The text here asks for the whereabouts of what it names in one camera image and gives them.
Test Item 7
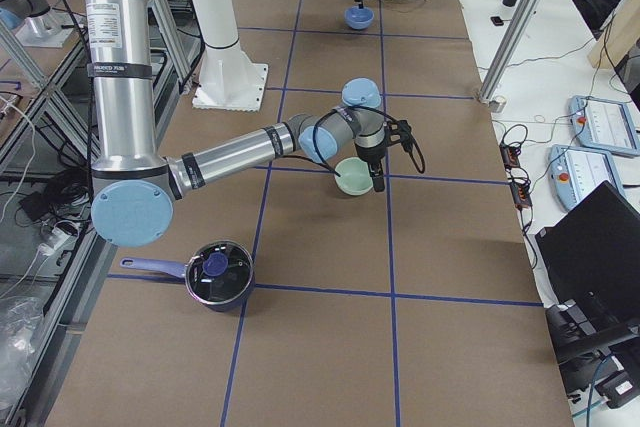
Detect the green bowl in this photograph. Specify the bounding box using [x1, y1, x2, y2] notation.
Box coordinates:
[334, 157, 373, 196]

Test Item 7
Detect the blue bowl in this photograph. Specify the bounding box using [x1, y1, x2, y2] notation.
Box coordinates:
[344, 6, 374, 31]

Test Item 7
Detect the small black puck device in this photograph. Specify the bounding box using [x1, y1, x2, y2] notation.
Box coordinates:
[490, 16, 504, 26]

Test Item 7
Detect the blue saucepan with lid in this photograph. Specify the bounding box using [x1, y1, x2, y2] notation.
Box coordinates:
[120, 240, 255, 312]

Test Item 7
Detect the near teach pendant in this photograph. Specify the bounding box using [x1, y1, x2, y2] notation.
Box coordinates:
[549, 144, 625, 211]

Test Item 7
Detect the teach pendant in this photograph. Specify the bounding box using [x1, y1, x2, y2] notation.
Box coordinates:
[549, 144, 625, 211]
[568, 96, 639, 157]

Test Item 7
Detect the black laptop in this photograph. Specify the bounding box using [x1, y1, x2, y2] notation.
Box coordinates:
[535, 181, 639, 320]

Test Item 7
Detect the far teach pendant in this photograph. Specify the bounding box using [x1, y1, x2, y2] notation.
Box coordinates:
[568, 96, 639, 157]

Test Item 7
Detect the clear plastic bag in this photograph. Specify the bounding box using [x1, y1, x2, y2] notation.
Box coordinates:
[1, 296, 44, 409]

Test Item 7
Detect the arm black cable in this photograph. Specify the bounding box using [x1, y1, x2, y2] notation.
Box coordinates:
[284, 110, 427, 178]

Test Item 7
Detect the white camera pillar stand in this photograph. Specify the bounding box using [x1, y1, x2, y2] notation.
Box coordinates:
[192, 0, 268, 112]

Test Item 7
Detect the aluminium frame post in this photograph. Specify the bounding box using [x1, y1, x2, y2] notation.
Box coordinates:
[477, 0, 540, 113]

